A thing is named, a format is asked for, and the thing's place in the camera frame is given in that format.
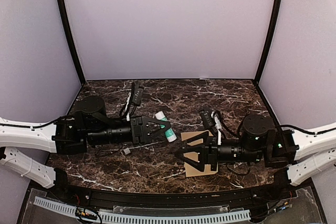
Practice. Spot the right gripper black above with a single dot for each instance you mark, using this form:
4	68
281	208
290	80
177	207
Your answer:
200	149

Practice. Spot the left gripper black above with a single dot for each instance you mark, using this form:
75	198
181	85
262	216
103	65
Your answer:
140	129

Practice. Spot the green white glue stick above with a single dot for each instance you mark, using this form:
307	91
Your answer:
169	133

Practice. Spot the small grey glue cap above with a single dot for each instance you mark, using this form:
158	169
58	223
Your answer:
126	151

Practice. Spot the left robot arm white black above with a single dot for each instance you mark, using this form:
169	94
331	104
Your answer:
71	135

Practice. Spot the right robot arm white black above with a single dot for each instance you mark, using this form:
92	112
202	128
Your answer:
297	154

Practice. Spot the white slotted cable duct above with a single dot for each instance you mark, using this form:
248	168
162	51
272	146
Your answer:
144	215

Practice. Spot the black front table rail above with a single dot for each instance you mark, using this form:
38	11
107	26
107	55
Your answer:
249	197

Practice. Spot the black frame post left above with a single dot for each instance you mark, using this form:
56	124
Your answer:
70	40

